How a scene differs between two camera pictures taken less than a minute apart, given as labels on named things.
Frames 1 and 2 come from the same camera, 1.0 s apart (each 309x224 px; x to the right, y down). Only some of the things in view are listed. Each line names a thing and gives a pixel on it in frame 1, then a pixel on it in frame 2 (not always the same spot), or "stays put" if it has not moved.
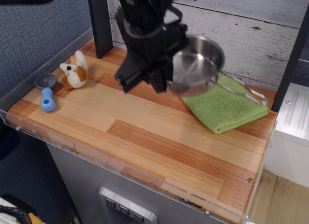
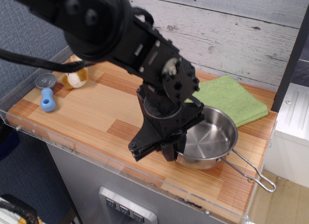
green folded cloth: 222,110 stays put
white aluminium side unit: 288,156 stays put
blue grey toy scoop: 47,81 stays put
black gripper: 150,56 → 157,129
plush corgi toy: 76,73 stays put
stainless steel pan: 197,66 → 210,140
